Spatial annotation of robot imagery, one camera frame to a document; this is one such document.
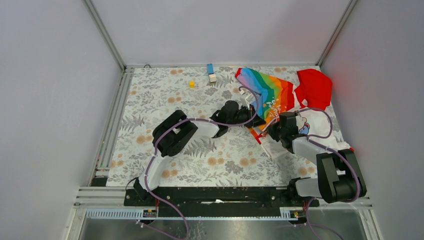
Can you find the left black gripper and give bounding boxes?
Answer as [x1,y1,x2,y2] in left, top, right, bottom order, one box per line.
[226,104,266,129]

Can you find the rainbow kids jacket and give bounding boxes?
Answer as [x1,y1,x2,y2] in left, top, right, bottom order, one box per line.
[235,67,350,159]

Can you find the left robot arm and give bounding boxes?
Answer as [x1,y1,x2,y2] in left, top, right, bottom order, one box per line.
[133,100,266,206]

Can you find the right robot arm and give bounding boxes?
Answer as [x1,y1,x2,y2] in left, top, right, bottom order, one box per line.
[267,111,367,206]

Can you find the floral table cloth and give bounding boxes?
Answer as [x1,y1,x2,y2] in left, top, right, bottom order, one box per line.
[106,66,318,188]

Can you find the blue and silver block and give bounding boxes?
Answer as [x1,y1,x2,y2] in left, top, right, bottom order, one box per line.
[206,63,217,84]

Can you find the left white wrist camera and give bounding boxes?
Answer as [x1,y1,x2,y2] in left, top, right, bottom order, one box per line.
[239,89,256,109]

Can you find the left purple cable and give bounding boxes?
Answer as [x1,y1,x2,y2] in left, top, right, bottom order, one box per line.
[135,86,261,240]

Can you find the purple cable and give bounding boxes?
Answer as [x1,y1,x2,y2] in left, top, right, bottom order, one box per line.
[135,86,261,240]
[296,107,364,240]

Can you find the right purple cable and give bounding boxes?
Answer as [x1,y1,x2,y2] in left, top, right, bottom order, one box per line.
[296,107,364,240]

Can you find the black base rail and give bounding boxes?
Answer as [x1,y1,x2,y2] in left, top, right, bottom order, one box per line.
[123,186,311,218]

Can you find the aluminium frame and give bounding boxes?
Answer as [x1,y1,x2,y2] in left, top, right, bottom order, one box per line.
[66,0,385,240]

